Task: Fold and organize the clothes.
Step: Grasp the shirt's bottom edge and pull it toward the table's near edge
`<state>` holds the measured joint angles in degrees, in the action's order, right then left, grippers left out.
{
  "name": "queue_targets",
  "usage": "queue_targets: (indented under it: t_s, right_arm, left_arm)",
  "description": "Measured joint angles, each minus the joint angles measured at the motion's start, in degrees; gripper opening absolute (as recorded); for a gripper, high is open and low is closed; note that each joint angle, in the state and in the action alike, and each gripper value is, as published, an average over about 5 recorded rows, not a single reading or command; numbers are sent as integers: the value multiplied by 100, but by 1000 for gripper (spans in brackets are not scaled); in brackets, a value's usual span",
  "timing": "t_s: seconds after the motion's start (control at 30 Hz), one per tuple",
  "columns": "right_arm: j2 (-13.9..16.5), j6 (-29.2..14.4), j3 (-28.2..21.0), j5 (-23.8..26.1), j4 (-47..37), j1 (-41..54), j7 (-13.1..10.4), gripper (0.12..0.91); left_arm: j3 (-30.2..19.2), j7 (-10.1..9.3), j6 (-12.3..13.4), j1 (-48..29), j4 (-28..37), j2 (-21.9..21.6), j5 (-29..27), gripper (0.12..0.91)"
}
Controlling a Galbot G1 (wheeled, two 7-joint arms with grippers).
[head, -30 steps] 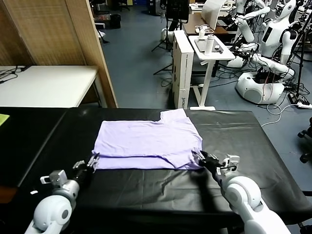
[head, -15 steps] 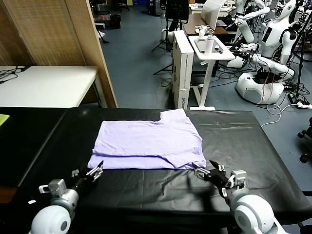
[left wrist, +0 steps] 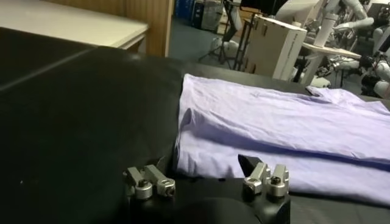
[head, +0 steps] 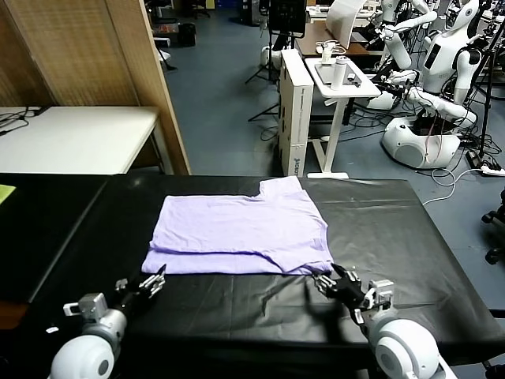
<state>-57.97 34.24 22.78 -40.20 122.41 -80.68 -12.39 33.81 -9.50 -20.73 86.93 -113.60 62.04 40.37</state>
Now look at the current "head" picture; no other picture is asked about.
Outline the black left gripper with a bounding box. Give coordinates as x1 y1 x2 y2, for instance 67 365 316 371
115 263 167 315

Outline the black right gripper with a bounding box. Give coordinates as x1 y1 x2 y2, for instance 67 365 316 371
312 263 368 313

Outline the lavender t-shirt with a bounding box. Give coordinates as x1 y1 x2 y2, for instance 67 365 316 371
140 175 335 276

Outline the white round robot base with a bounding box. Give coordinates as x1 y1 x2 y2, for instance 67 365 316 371
259 46 283 66

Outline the black plastic table cover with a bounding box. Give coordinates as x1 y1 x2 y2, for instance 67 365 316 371
29 173 505 372

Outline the matte black table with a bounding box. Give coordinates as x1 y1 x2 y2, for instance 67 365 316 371
0 172 110 305

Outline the white standing desk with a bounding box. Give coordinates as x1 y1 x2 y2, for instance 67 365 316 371
304 57 383 179

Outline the white rectangular table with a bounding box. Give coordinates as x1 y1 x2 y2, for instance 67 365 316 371
0 105 174 176

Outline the tall white cardboard box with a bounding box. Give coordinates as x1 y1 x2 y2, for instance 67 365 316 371
277 49 316 178

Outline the black office chair base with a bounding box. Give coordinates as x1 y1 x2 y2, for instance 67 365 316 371
481 193 505 265

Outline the white tall bottle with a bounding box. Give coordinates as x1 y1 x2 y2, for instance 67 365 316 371
330 55 350 91

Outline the grey tablet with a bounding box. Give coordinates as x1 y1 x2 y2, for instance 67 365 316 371
314 62 358 86

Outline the white small stand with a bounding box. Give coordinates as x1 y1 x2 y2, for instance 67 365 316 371
315 41 344 64

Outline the black light stand tripod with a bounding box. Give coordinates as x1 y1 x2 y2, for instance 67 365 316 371
245 31 285 123

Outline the black tall tripod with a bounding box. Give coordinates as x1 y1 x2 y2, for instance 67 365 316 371
465 29 505 167

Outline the brown wooden desk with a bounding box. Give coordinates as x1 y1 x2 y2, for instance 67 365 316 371
294 21 386 58

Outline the white humanoid robot on base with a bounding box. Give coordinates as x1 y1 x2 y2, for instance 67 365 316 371
366 0 490 171

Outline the wooden woven partition screen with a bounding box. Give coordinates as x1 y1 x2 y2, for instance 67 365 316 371
0 0 193 176

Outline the black waste bin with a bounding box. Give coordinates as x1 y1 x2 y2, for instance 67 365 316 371
178 22 197 48

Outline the white curved sheet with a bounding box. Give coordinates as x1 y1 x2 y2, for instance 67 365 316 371
326 0 366 51

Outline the black panel on stand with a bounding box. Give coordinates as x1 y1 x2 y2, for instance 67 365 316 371
267 0 308 39

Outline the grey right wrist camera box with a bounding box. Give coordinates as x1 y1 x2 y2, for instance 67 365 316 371
365 279 395 311

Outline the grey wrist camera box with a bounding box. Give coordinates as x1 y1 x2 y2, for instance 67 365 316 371
62 292 108 319
365 279 395 311

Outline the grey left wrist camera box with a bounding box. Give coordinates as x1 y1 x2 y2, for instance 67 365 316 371
62 292 108 319

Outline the white floor cable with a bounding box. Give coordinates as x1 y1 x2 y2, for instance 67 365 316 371
421 167 484 206

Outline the black cable bundle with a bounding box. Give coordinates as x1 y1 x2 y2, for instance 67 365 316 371
0 105 47 137

